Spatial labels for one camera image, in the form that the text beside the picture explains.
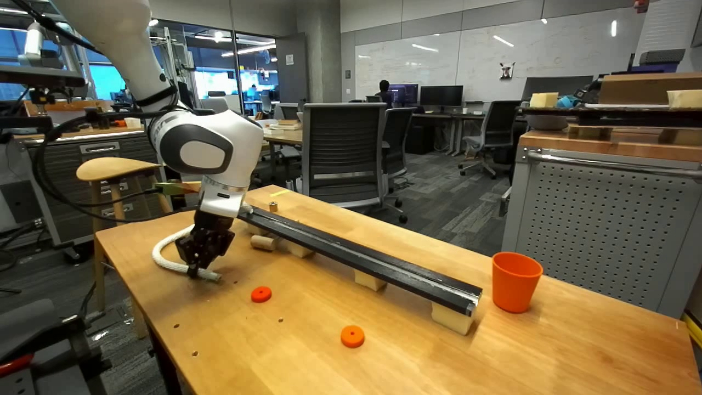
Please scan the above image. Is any wooden office desk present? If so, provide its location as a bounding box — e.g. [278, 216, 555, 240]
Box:
[260, 118, 307, 149]

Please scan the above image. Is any dark computer monitor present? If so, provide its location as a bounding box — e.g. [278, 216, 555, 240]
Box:
[420, 83, 466, 110]
[387, 82, 422, 110]

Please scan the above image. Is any black equipment stand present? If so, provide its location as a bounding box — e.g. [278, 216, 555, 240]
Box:
[0, 294, 113, 395]

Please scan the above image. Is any grey perforated tool cabinet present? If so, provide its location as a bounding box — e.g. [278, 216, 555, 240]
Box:
[500, 129, 702, 320]

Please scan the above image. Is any orange plastic cup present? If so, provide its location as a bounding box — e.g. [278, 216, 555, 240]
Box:
[490, 251, 546, 316]

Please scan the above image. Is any long black board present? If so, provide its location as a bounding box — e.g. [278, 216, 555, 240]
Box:
[234, 204, 485, 318]

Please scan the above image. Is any brown wooden box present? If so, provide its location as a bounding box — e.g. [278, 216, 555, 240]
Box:
[597, 71, 702, 105]

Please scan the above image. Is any black slanted pole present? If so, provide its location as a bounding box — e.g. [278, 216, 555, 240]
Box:
[0, 6, 74, 48]

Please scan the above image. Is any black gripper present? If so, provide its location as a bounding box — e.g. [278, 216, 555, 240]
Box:
[173, 209, 241, 282]

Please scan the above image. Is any dark office chair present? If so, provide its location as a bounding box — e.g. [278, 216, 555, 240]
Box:
[458, 99, 523, 179]

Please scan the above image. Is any grey drawer cabinet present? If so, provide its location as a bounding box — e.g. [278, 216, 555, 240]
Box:
[12, 125, 168, 249]

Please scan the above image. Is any dark blue case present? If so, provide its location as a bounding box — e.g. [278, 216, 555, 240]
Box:
[636, 47, 689, 75]

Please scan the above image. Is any seated person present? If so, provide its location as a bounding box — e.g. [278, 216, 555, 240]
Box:
[372, 77, 394, 105]

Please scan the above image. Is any pale wooden support block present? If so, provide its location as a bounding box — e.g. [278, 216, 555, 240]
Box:
[428, 300, 478, 337]
[353, 268, 388, 294]
[284, 237, 315, 262]

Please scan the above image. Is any wooden boards stack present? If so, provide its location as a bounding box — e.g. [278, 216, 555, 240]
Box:
[519, 104, 702, 127]

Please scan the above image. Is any beige foam block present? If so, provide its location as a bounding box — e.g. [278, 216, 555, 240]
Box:
[528, 90, 562, 113]
[665, 87, 702, 113]

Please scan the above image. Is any wooden stool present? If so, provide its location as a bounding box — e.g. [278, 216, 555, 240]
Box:
[74, 154, 181, 316]

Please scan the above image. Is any grey door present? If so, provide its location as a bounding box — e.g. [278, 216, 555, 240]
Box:
[274, 34, 312, 105]

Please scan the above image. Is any dark flat screen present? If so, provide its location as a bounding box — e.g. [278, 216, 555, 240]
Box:
[519, 75, 597, 105]

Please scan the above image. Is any short wooden dowel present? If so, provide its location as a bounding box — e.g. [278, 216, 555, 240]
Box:
[247, 233, 278, 252]

